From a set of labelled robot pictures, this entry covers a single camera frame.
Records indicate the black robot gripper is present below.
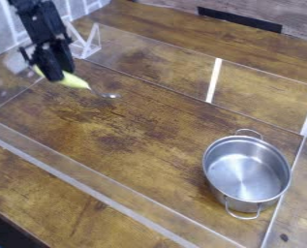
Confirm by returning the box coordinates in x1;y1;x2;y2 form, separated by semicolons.
7;0;75;81

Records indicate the green handled metal spoon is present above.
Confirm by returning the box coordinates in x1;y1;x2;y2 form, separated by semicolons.
33;65;121;99

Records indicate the clear acrylic triangular stand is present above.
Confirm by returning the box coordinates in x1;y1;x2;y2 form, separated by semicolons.
65;21;102;59

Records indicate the stainless steel pot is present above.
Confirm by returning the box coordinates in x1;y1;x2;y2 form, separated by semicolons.
202;129;291;220

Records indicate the clear acrylic front barrier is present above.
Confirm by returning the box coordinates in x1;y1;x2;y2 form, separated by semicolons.
0;123;246;248

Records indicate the black wall baseboard strip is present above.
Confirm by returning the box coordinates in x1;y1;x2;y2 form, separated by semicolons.
198;7;283;33

